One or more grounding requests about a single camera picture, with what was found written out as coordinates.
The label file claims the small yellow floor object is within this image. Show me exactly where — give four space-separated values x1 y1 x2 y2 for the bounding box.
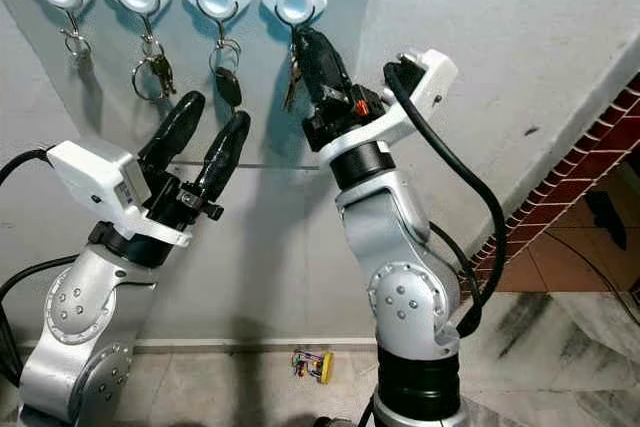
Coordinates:
290 347 334 385

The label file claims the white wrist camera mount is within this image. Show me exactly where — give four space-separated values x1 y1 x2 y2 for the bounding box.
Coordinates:
47 139 193 248
318 49 459 170

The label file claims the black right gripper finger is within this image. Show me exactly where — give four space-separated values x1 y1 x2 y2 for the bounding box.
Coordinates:
291 27 337 119
303 27 357 114

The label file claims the light blue wall panel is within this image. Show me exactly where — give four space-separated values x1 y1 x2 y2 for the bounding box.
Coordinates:
0 0 381 170

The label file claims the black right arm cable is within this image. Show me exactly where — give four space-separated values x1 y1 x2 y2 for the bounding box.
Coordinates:
382 55 509 340

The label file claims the black car key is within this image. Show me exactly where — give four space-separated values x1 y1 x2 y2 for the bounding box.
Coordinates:
212 39 243 110

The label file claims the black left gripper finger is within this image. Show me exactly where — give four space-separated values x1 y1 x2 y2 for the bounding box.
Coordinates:
137 91 207 184
194 110 252 204

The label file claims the large ring key bunch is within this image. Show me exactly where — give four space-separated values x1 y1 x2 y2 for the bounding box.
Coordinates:
131 39 176 103

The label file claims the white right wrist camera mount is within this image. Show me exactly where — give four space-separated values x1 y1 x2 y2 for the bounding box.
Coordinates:
318 49 459 170

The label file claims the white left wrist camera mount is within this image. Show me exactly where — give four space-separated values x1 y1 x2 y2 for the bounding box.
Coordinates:
47 139 193 248

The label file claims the bare metal key ring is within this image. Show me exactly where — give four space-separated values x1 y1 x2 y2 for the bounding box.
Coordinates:
62 29 91 58

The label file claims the small metal key bunch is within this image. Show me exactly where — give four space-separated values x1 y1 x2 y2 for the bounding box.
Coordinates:
282 42 306 113

